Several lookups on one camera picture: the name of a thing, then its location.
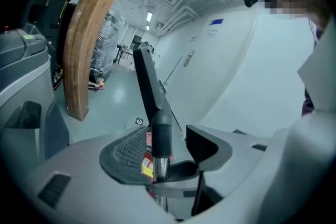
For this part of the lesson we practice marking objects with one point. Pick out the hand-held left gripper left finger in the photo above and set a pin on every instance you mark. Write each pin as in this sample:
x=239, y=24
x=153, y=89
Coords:
x=86, y=173

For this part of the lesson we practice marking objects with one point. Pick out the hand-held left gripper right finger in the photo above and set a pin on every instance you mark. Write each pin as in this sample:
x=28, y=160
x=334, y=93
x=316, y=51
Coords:
x=244, y=162

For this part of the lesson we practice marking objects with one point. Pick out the small metal piece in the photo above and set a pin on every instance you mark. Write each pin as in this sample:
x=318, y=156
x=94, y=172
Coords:
x=161, y=168

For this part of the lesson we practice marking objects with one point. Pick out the square floor drain plate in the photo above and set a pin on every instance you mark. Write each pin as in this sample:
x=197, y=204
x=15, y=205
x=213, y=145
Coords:
x=139, y=121

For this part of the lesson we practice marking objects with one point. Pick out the pink pallet trolley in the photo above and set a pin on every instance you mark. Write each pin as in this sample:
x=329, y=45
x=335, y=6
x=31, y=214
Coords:
x=96, y=84

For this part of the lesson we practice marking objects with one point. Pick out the grey floor scrubber machine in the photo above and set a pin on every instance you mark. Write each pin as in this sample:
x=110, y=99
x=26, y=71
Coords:
x=21, y=65

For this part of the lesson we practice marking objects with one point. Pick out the black table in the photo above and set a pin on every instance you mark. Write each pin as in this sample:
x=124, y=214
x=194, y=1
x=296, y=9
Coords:
x=124, y=49

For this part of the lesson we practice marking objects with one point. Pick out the plastic wrapped pallet load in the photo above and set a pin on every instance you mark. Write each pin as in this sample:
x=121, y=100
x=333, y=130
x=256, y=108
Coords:
x=107, y=42

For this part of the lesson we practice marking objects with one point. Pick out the light wooden stair beam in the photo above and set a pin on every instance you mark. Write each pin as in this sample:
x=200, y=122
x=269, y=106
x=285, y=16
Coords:
x=81, y=34

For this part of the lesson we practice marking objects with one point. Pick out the rectangular ceiling light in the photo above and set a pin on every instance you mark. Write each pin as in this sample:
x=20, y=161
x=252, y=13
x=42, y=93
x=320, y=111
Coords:
x=149, y=16
x=147, y=27

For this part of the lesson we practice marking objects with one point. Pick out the blue wall sign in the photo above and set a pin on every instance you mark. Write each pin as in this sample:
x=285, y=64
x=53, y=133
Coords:
x=216, y=21

